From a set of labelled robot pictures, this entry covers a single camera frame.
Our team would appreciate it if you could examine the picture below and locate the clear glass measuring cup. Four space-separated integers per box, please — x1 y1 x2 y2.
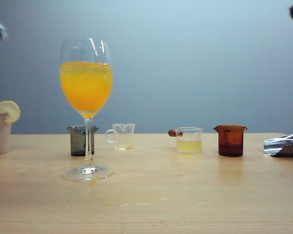
105 123 136 151

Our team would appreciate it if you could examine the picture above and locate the clear cup with wooden handle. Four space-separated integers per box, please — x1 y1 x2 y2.
167 126 203 154

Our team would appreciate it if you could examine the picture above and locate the white paper cup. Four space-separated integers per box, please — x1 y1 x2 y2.
0 112 12 156

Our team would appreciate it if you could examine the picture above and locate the grey smoked glass measuring cup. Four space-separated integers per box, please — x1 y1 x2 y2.
65 125 100 156

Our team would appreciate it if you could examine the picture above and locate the amber glass measuring cup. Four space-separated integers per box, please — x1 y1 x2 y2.
212 124 248 157

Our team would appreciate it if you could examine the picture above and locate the yellow lemon slice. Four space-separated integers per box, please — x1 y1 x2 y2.
0 100 21 124

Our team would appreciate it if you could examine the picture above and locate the tall stemmed wine glass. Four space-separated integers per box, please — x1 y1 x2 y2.
59 38 115 182

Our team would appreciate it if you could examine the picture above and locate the stainless steel scoop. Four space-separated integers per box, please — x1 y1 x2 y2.
263 131 293 158

